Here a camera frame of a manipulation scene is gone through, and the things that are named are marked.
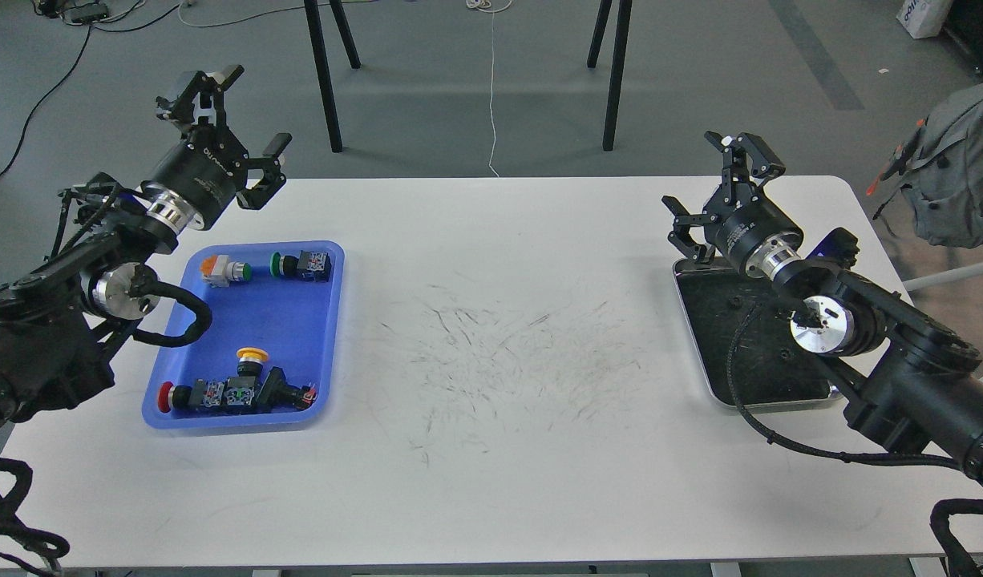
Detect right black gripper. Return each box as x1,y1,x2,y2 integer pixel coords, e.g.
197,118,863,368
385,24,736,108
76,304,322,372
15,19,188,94
661,131,803,279

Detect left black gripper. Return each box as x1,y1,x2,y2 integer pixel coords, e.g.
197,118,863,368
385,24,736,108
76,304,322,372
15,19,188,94
142,65,293,233

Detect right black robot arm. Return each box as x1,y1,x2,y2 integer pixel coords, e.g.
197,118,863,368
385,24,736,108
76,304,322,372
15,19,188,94
661,131,983,576

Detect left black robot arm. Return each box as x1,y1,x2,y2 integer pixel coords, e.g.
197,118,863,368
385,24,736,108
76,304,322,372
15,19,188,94
0,65,291,429

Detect left black stand legs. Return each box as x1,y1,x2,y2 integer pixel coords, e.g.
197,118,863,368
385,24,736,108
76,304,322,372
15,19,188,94
302,1,361,154

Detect black stand legs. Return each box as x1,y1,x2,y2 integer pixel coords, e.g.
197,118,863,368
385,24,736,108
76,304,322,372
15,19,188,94
586,1,633,152
302,1,361,154

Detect metal tray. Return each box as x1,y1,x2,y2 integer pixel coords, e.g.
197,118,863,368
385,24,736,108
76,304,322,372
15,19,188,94
674,258,841,410

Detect right black stand legs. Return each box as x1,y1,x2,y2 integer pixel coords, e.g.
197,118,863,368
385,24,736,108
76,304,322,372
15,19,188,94
586,1,633,152

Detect black power strip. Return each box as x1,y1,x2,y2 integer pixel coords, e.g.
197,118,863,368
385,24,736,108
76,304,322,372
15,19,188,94
60,2,111,26

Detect blue plastic tray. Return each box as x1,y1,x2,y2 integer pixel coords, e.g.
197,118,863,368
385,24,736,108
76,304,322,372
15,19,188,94
142,240,345,430

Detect grey backpack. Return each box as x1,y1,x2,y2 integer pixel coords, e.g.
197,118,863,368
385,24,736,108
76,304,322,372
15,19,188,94
866,82,983,248

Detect orange push button switch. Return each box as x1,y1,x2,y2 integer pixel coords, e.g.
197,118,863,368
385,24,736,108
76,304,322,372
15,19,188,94
199,253,253,288

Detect green push button switch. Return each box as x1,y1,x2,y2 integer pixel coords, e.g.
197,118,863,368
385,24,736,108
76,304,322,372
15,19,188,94
269,251,333,282

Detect black floor cable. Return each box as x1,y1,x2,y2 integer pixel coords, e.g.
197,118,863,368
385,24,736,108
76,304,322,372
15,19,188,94
0,0,184,195

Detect yellow push button switch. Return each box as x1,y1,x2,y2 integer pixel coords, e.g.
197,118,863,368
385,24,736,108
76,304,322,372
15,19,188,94
236,347,270,380

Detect white hanging cord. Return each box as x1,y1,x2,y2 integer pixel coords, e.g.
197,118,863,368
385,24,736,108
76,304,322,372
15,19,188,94
464,0,515,178

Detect red push button switch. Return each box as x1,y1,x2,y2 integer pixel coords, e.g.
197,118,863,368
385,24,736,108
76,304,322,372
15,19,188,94
156,379,256,415

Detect black switch block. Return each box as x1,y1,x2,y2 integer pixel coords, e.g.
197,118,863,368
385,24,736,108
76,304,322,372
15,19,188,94
253,366,317,413

